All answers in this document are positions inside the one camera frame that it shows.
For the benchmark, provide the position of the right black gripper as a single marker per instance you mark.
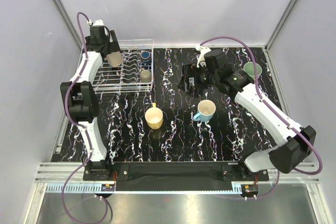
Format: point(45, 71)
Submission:
point(190, 71)

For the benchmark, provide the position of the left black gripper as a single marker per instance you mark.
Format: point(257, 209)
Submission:
point(114, 46)

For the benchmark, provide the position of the tan beige tall cup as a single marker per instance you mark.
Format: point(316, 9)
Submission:
point(115, 59)

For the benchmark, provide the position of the light blue cup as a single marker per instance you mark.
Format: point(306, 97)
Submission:
point(205, 111)

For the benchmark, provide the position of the yellow cup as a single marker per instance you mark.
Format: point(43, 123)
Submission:
point(154, 117)

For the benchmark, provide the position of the mint green cup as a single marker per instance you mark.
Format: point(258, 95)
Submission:
point(253, 70)

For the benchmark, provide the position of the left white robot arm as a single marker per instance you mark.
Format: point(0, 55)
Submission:
point(80, 101)

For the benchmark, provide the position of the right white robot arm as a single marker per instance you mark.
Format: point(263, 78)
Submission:
point(294, 142)

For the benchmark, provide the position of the dark blue mug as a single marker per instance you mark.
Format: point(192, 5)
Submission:
point(145, 58)

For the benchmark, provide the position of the beige small mug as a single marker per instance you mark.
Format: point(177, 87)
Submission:
point(145, 76)

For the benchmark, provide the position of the black marble pattern mat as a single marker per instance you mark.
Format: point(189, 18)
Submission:
point(232, 133)

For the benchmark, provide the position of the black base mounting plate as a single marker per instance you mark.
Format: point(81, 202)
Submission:
point(124, 171)

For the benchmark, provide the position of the right orange connector box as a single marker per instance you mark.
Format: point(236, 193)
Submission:
point(250, 189)

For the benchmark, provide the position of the orange connector box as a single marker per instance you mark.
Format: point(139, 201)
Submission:
point(250, 189)
point(108, 187)

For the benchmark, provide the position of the left orange connector box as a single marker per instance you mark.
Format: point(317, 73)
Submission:
point(108, 187)

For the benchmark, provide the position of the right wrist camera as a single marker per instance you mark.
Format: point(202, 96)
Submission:
point(203, 51)

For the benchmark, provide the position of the white wire dish rack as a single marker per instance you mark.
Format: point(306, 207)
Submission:
point(125, 78)

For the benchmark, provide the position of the slotted cable duct rail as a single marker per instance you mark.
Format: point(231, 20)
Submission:
point(222, 188)

